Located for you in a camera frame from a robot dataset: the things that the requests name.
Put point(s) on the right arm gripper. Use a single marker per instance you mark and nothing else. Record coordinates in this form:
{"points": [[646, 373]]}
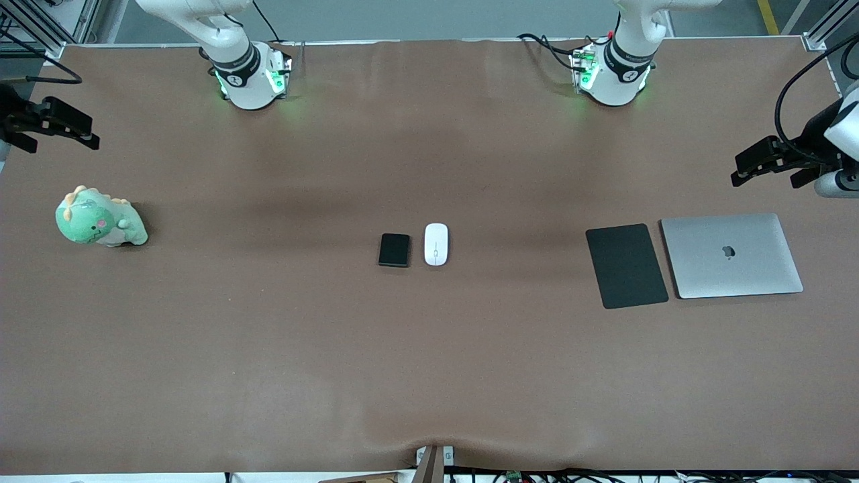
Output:
{"points": [[15, 112]]}

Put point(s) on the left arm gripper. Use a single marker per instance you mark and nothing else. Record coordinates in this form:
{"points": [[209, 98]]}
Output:
{"points": [[813, 132]]}

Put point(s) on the white computer mouse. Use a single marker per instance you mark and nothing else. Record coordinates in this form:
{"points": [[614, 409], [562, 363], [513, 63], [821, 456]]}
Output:
{"points": [[436, 244]]}

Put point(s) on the black phone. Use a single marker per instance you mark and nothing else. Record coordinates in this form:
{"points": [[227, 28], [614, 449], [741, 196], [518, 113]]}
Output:
{"points": [[394, 250]]}

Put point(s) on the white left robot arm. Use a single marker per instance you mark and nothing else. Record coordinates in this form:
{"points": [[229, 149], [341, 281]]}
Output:
{"points": [[621, 70]]}

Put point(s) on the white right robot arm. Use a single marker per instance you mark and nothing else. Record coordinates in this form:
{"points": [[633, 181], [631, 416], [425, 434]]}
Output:
{"points": [[235, 64]]}

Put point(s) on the black mouse pad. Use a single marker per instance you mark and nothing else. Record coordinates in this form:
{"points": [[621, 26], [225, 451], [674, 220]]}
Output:
{"points": [[627, 266]]}

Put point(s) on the green dinosaur plush toy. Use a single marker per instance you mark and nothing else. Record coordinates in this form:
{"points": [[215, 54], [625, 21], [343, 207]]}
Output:
{"points": [[90, 221]]}

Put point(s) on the silver closed laptop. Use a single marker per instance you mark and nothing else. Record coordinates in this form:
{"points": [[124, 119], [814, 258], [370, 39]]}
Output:
{"points": [[731, 258]]}

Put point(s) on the small green circuit board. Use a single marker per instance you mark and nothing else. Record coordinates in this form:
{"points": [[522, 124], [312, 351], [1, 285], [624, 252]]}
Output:
{"points": [[514, 477]]}

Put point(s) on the aluminium frame profile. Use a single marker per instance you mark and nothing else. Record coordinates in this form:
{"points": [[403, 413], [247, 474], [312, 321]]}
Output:
{"points": [[40, 28], [829, 23]]}

